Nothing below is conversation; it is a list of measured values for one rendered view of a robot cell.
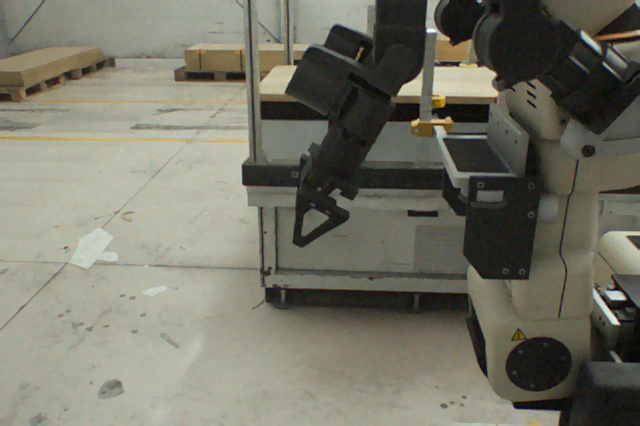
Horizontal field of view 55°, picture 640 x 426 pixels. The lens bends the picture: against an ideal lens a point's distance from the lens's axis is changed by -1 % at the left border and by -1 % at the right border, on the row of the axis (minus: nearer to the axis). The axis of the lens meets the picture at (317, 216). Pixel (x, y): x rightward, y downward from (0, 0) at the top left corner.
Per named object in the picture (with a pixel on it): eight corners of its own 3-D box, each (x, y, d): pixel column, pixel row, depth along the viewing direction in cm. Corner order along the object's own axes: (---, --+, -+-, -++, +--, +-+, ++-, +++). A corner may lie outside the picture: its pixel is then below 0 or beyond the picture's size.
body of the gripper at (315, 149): (303, 182, 73) (333, 129, 71) (305, 152, 83) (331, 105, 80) (351, 205, 75) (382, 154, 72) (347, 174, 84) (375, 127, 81)
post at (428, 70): (427, 176, 209) (437, 29, 192) (416, 176, 210) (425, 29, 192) (426, 173, 213) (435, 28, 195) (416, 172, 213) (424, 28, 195)
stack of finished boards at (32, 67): (102, 58, 902) (101, 46, 895) (24, 87, 677) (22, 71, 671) (51, 58, 904) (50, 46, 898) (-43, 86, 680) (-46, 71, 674)
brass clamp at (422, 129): (452, 138, 203) (453, 123, 201) (411, 137, 203) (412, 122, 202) (450, 133, 208) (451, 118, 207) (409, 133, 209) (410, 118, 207)
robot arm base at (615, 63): (659, 74, 65) (616, 59, 76) (605, 26, 64) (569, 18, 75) (598, 137, 68) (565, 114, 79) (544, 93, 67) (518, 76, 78)
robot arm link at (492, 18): (592, 46, 67) (576, 41, 72) (523, -13, 66) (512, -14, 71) (533, 112, 70) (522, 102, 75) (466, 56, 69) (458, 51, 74)
